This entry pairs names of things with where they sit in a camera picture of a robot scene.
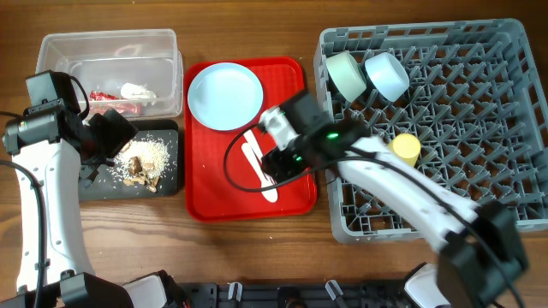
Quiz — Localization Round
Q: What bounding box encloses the white plastic fork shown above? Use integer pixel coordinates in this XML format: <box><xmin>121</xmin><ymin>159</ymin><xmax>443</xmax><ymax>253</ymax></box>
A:
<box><xmin>243</xmin><ymin>130</ymin><xmax>263</xmax><ymax>159</ymax></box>

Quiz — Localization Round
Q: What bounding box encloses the white plastic spoon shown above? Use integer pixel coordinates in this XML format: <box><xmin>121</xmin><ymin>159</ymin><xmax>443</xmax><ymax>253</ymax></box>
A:
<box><xmin>241</xmin><ymin>142</ymin><xmax>278</xmax><ymax>203</ymax></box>

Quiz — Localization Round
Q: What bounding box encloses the red strawberry cake wrapper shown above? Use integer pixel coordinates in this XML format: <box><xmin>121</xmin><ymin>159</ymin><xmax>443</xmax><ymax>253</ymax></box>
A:
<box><xmin>89</xmin><ymin>91</ymin><xmax>141</xmax><ymax>117</ymax></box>

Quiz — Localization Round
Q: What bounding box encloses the light blue plate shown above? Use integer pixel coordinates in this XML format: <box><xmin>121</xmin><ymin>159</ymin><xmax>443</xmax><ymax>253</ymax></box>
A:
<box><xmin>187</xmin><ymin>62</ymin><xmax>264</xmax><ymax>131</ymax></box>

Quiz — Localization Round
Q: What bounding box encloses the mint green bowl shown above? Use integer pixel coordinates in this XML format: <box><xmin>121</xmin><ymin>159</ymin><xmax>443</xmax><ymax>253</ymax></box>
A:
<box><xmin>325</xmin><ymin>51</ymin><xmax>366</xmax><ymax>102</ymax></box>

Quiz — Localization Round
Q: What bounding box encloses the yellow plastic cup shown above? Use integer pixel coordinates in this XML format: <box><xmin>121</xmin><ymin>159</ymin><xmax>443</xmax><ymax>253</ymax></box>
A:
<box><xmin>388</xmin><ymin>133</ymin><xmax>421</xmax><ymax>167</ymax></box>

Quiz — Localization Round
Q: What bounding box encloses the light blue bowl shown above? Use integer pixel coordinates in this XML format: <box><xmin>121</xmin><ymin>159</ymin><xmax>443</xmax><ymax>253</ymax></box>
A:
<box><xmin>365</xmin><ymin>52</ymin><xmax>410</xmax><ymax>102</ymax></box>

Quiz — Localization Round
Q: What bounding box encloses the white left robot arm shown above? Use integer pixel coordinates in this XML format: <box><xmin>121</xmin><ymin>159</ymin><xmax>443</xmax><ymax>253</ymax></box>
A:
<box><xmin>1</xmin><ymin>70</ymin><xmax>192</xmax><ymax>307</ymax></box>

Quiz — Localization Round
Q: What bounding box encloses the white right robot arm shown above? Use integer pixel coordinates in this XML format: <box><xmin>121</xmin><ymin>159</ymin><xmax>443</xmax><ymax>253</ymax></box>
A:
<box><xmin>247</xmin><ymin>91</ymin><xmax>529</xmax><ymax>307</ymax></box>

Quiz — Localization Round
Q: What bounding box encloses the grey dishwasher rack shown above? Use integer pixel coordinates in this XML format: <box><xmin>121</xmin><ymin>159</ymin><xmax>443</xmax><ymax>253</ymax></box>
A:
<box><xmin>313</xmin><ymin>19</ymin><xmax>547</xmax><ymax>232</ymax></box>

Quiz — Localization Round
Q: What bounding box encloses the food scraps and rice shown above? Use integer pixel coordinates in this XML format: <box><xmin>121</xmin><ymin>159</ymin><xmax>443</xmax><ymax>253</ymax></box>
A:
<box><xmin>107</xmin><ymin>134</ymin><xmax>176</xmax><ymax>193</ymax></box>

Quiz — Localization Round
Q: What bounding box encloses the white crumpled tissue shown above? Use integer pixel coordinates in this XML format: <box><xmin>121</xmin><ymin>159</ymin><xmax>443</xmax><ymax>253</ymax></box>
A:
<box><xmin>120</xmin><ymin>83</ymin><xmax>157</xmax><ymax>105</ymax></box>

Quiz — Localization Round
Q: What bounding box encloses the black plastic tray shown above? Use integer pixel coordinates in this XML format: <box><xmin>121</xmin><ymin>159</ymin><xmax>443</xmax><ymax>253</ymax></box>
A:
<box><xmin>79</xmin><ymin>119</ymin><xmax>180</xmax><ymax>201</ymax></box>

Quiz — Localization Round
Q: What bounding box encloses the red plastic tray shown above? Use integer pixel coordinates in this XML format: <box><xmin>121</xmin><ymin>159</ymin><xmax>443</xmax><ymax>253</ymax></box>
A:
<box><xmin>184</xmin><ymin>56</ymin><xmax>317</xmax><ymax>222</ymax></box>

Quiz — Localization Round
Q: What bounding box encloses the clear plastic bin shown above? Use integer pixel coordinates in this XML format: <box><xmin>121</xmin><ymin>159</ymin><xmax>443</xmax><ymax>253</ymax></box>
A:
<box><xmin>36</xmin><ymin>29</ymin><xmax>183</xmax><ymax>119</ymax></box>

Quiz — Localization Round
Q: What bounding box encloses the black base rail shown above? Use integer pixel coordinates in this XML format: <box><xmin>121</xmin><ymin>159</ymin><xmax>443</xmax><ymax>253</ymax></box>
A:
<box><xmin>179</xmin><ymin>280</ymin><xmax>414</xmax><ymax>308</ymax></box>

